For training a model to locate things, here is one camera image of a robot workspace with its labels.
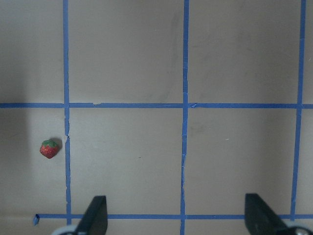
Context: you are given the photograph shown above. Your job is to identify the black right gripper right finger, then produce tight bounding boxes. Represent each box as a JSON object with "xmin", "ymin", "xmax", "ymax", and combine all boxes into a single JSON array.
[{"xmin": 245, "ymin": 193, "xmax": 289, "ymax": 235}]

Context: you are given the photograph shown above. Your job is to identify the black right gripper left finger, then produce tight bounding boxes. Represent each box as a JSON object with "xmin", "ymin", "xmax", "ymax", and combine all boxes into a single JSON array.
[{"xmin": 74, "ymin": 196, "xmax": 108, "ymax": 235}]

